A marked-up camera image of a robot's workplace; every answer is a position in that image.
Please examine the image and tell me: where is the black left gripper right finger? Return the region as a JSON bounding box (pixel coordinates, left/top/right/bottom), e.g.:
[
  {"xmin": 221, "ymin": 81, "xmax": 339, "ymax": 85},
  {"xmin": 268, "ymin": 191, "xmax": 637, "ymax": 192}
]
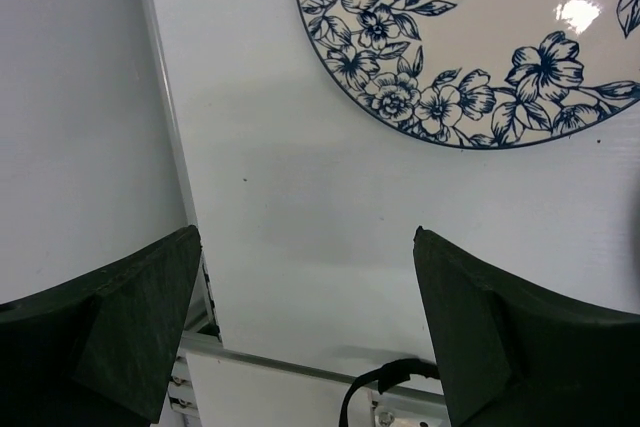
[{"xmin": 413, "ymin": 228, "xmax": 639, "ymax": 426}]

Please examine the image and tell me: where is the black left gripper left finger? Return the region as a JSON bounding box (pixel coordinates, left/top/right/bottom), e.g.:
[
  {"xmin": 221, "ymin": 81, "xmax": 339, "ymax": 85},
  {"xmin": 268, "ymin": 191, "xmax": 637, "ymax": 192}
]
[{"xmin": 1, "ymin": 225, "xmax": 202, "ymax": 426}]

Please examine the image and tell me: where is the blue floral ceramic plate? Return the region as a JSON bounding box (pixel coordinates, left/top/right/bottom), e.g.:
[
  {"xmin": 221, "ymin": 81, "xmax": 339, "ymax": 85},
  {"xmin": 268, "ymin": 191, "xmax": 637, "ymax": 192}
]
[{"xmin": 296, "ymin": 0, "xmax": 639, "ymax": 150}]

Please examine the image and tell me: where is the black cable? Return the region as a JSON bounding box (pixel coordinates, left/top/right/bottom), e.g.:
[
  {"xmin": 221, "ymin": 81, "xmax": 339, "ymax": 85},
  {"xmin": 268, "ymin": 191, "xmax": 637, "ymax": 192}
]
[{"xmin": 338, "ymin": 358, "xmax": 441, "ymax": 427}]

